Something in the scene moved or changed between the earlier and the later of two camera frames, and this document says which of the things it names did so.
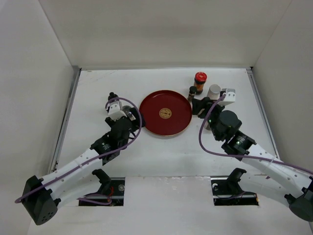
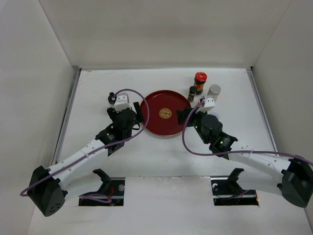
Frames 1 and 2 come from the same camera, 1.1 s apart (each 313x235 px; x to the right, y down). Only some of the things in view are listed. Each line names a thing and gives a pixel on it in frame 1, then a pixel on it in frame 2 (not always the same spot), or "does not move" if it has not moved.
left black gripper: x=136 y=122 does not move
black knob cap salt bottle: x=112 y=95 does not move
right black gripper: x=198 y=105 -> x=182 y=114
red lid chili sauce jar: x=199 y=81 does not move
